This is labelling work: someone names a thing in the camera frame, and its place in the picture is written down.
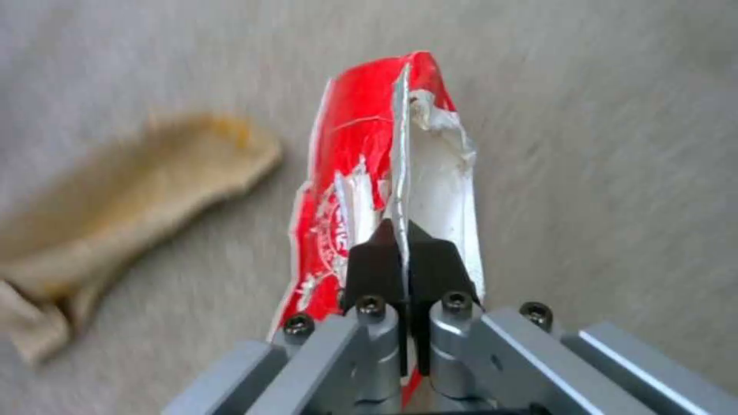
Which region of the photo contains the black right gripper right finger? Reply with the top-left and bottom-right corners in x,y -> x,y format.
406,219 -> 738,415

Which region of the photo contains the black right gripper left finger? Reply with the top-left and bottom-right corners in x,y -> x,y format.
160,218 -> 412,415

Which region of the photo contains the red and white snack wrapper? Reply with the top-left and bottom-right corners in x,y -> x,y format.
280,51 -> 489,403

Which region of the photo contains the beige sock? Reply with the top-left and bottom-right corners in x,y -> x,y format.
0,110 -> 284,366

